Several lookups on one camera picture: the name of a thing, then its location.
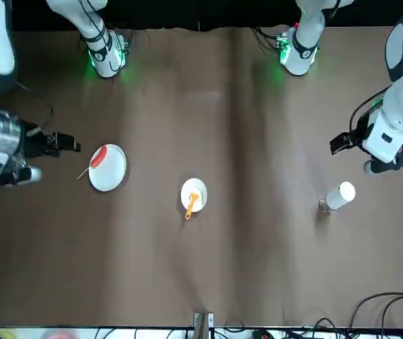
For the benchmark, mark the white oil pot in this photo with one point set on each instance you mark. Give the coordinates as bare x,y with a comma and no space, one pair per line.
342,196

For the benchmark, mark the yellow plate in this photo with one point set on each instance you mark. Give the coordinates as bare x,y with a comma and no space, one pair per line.
3,335

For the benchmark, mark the orange oil brush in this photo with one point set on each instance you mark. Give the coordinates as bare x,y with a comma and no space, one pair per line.
192,205

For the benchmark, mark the aluminium frame post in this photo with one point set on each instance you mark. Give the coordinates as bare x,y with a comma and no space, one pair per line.
203,326

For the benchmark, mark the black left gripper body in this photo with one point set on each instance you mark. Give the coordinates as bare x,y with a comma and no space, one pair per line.
361,139

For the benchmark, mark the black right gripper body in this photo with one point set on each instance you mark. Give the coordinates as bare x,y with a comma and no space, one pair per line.
31,141

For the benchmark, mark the red sausage on stick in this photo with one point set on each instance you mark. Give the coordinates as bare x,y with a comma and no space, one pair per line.
99,157

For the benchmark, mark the white plate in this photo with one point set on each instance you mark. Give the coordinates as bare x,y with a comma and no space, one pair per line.
111,169

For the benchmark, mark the white bowl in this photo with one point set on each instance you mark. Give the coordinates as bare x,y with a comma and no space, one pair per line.
201,190

